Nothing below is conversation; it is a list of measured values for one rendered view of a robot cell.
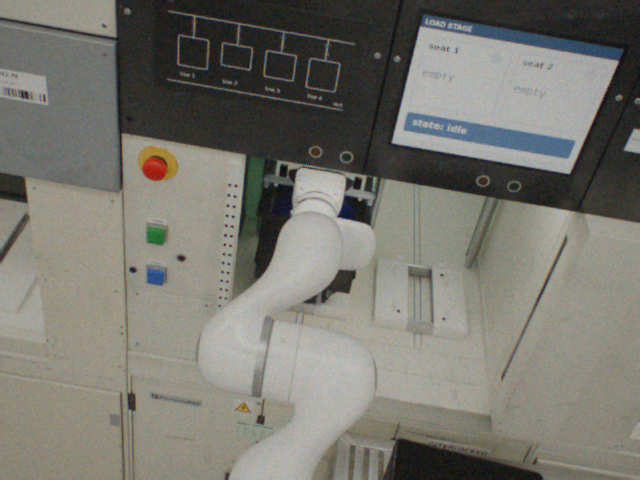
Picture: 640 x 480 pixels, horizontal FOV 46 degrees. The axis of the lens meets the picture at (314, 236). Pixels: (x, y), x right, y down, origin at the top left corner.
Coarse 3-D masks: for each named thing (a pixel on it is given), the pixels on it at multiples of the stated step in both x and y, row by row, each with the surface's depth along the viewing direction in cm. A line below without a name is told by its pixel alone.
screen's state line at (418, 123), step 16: (416, 128) 115; (432, 128) 114; (448, 128) 114; (464, 128) 114; (480, 128) 114; (496, 128) 113; (496, 144) 115; (512, 144) 115; (528, 144) 114; (544, 144) 114; (560, 144) 114
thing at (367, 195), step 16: (272, 160) 168; (272, 176) 160; (368, 176) 169; (272, 192) 168; (352, 192) 159; (368, 192) 160; (272, 208) 164; (368, 208) 159; (272, 224) 154; (368, 224) 155; (272, 240) 157; (256, 256) 161; (272, 256) 160; (256, 272) 163; (352, 272) 160; (336, 288) 163
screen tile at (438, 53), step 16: (432, 48) 106; (448, 48) 106; (464, 48) 106; (480, 48) 106; (432, 64) 108; (448, 64) 108; (464, 64) 107; (480, 64) 107; (416, 80) 110; (480, 80) 109; (496, 80) 108; (416, 96) 111; (432, 96) 111; (448, 96) 111; (464, 96) 110; (480, 96) 110; (496, 96) 110; (464, 112) 112; (480, 112) 112
